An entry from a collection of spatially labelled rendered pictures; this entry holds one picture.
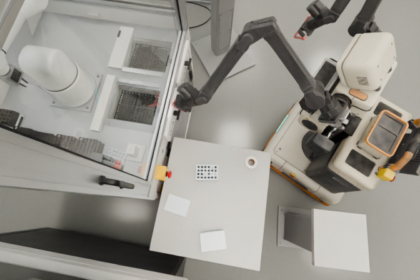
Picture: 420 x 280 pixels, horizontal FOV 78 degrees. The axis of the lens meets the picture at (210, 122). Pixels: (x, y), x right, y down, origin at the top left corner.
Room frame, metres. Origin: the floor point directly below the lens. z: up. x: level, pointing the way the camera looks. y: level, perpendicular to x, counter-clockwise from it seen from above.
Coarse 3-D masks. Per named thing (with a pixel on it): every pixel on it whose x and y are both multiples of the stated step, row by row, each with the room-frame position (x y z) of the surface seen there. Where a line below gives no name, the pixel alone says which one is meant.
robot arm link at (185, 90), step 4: (184, 84) 0.55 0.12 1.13; (188, 84) 0.55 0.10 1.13; (180, 88) 0.54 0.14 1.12; (184, 88) 0.53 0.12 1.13; (188, 88) 0.53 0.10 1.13; (192, 88) 0.54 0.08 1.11; (180, 92) 0.52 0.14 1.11; (184, 92) 0.51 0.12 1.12; (188, 92) 0.52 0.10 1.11; (192, 92) 0.51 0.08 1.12; (196, 92) 0.52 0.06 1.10; (184, 96) 0.50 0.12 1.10; (188, 96) 0.50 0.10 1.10; (196, 96) 0.50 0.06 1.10; (196, 100) 0.48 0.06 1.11; (200, 100) 0.47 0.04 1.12; (204, 100) 0.47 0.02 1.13; (200, 104) 0.46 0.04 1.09
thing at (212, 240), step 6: (204, 234) -0.14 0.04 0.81; (210, 234) -0.14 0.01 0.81; (216, 234) -0.15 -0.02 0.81; (222, 234) -0.15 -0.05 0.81; (204, 240) -0.17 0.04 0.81; (210, 240) -0.17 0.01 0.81; (216, 240) -0.17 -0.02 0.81; (222, 240) -0.17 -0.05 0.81; (204, 246) -0.20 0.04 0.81; (210, 246) -0.20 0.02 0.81; (216, 246) -0.20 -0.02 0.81; (222, 246) -0.20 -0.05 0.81
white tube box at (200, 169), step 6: (198, 168) 0.20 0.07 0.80; (204, 168) 0.19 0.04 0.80; (210, 168) 0.19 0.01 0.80; (216, 168) 0.19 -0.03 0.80; (198, 174) 0.17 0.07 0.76; (210, 174) 0.16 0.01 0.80; (216, 174) 0.16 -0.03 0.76; (198, 180) 0.13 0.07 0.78; (204, 180) 0.13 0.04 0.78; (210, 180) 0.13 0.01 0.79; (216, 180) 0.13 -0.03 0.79
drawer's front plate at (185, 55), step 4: (188, 44) 0.92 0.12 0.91; (184, 48) 0.88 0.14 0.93; (188, 48) 0.91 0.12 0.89; (184, 52) 0.85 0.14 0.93; (188, 52) 0.90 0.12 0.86; (184, 56) 0.83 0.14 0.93; (188, 56) 0.88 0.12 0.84; (184, 60) 0.81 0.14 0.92; (180, 68) 0.75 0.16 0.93; (184, 68) 0.78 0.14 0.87; (180, 72) 0.72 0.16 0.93; (180, 76) 0.70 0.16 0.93; (180, 80) 0.68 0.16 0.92; (180, 84) 0.67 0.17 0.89
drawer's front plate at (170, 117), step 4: (176, 88) 0.63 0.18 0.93; (176, 92) 0.60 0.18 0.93; (172, 100) 0.56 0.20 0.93; (172, 108) 0.51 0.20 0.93; (172, 112) 0.48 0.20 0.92; (168, 116) 0.46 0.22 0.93; (172, 116) 0.47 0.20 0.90; (168, 120) 0.44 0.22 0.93; (172, 120) 0.46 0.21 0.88; (168, 124) 0.42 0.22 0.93; (168, 128) 0.39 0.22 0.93; (172, 128) 0.42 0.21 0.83; (168, 132) 0.37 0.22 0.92; (164, 136) 0.35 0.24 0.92; (168, 136) 0.36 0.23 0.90; (168, 140) 0.35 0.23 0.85
